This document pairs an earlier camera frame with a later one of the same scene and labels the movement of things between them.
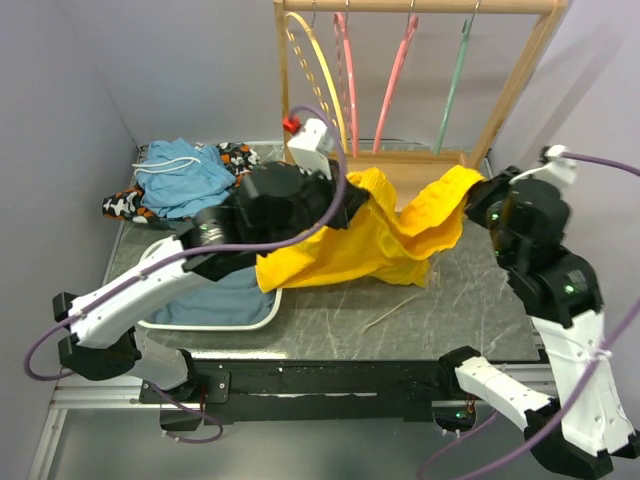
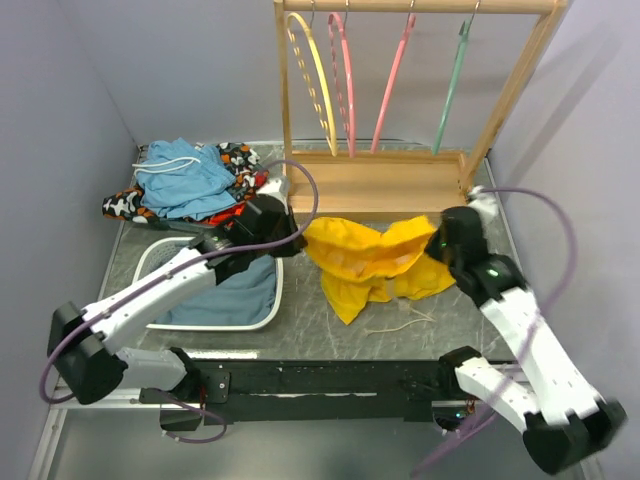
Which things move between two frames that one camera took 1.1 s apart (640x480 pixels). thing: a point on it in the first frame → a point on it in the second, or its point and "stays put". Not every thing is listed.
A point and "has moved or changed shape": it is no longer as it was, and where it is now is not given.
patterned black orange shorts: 125,203 stays put
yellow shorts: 380,238 has moved or changed shape
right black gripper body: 488,205 → 440,251
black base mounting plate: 307,390 stays put
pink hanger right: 412,24 stays put
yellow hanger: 328,68 → 303,39
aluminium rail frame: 111,394 stays put
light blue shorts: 178,179 stays put
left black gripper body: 321,199 → 285,229
